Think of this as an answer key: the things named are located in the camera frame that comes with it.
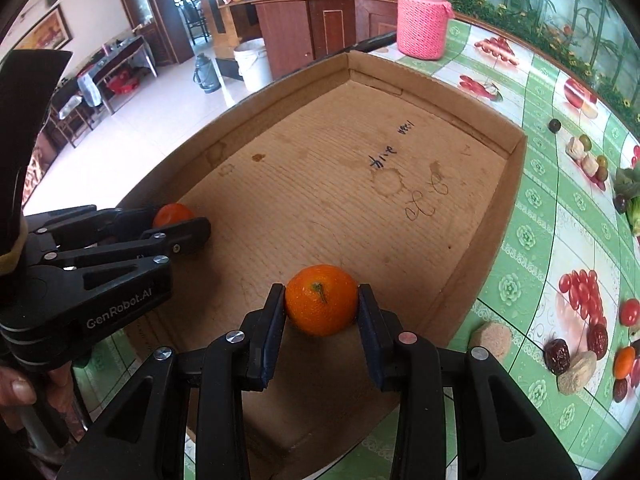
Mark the dark thermos kettle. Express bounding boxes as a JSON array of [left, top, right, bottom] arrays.
[[193, 53, 221, 93]]

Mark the wooden sideboard cabinet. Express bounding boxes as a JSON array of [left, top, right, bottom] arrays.
[[208, 0, 397, 79]]

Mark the person's left hand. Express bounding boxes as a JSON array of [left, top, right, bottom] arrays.
[[0, 362, 74, 432]]

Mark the small orange tangerine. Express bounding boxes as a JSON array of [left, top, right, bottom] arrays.
[[152, 203, 195, 229]]

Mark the wrinkled red jujube date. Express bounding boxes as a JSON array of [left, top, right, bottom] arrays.
[[544, 338, 570, 376]]

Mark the pink knitted-sleeve jar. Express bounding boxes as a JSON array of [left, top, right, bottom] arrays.
[[397, 0, 454, 61]]

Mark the dark red jujube date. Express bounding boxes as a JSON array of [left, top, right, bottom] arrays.
[[587, 323, 608, 361]]

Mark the dark olive fruit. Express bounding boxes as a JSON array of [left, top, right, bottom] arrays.
[[548, 118, 562, 133]]

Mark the large orange tangerine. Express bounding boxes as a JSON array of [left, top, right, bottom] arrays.
[[285, 264, 358, 337]]

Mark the shallow cardboard tray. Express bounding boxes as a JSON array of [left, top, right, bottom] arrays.
[[117, 50, 528, 480]]

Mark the red tomato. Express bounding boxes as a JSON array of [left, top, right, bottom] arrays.
[[618, 298, 640, 327]]

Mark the beige root chunk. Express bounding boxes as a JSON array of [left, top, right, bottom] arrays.
[[556, 350, 597, 396], [469, 322, 512, 363]]

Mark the green leafy bok choy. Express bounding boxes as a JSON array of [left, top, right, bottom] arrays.
[[614, 166, 640, 237]]

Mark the dark purple round fruit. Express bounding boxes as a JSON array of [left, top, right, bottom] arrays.
[[613, 378, 628, 403]]

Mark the white plastic bucket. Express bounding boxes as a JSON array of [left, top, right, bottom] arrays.
[[233, 38, 273, 93]]

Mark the flower painted glass screen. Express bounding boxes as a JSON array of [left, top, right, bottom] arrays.
[[450, 0, 639, 134]]

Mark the green fruit-print tablecloth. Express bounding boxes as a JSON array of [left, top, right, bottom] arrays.
[[74, 18, 640, 480]]

